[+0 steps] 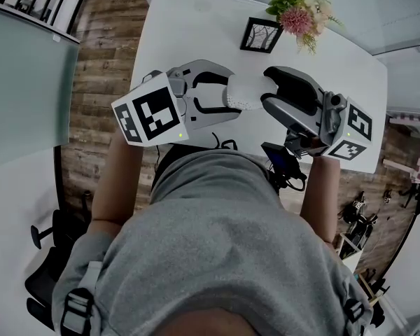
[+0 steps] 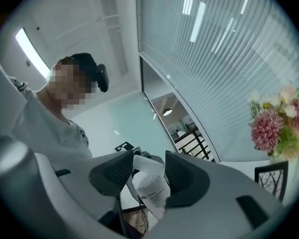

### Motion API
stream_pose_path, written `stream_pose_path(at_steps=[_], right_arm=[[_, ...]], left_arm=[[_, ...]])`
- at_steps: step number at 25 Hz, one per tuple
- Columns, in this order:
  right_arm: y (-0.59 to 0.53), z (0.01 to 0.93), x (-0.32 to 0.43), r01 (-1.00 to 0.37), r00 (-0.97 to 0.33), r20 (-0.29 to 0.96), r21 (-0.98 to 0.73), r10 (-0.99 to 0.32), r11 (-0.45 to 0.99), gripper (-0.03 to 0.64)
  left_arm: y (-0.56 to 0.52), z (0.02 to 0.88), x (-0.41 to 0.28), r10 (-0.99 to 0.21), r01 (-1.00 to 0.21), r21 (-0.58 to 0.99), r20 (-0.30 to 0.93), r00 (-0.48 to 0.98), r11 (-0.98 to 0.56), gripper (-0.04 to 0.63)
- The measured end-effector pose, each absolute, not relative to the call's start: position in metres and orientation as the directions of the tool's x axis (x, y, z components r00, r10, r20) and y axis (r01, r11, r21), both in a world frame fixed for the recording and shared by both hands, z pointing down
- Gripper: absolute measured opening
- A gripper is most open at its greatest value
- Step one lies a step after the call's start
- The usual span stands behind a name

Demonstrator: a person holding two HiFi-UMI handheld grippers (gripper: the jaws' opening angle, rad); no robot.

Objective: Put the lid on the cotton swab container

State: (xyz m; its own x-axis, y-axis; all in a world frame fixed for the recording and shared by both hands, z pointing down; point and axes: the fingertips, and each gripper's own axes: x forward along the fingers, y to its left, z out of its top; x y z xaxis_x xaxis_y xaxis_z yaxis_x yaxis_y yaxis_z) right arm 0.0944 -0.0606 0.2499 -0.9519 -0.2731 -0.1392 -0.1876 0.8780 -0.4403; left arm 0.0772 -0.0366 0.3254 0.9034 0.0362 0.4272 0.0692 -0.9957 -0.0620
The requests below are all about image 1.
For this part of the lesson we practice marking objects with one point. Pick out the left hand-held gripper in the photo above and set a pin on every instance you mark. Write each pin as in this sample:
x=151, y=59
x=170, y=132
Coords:
x=154, y=114

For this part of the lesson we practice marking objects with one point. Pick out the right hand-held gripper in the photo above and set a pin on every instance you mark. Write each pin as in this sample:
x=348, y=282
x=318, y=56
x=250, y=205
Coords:
x=350, y=128

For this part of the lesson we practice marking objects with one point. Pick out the person's right forearm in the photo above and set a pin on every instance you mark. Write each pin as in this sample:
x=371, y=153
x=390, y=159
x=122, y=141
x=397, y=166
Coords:
x=320, y=201

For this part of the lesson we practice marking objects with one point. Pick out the person's left forearm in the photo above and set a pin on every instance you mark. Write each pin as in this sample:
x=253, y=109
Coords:
x=115, y=187

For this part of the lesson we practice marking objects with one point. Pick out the black device with blue screen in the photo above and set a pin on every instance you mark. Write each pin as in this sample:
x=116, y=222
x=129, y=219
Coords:
x=276, y=154

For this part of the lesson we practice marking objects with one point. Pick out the pink and white flower bouquet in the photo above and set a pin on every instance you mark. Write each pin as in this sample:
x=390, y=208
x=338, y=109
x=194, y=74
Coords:
x=295, y=19

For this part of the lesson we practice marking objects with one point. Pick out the person's black trousers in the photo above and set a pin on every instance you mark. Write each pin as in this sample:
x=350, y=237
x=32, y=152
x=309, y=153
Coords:
x=162, y=166

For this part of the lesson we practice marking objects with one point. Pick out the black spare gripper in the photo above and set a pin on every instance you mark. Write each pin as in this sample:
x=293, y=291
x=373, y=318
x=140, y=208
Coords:
x=358, y=222

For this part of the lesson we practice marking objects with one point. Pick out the person's gray shirt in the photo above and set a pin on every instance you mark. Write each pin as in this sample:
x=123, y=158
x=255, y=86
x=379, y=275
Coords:
x=213, y=240

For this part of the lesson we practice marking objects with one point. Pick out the white wooden chair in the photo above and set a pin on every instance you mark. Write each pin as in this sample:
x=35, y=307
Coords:
x=351, y=261

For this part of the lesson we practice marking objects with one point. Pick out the frosted glass door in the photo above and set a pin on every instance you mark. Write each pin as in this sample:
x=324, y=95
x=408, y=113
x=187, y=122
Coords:
x=24, y=89

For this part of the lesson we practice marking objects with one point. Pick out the black office chair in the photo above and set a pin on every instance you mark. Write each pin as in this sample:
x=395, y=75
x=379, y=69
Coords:
x=70, y=222

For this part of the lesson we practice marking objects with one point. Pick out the black picture frame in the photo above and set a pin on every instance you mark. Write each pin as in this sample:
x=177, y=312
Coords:
x=262, y=35

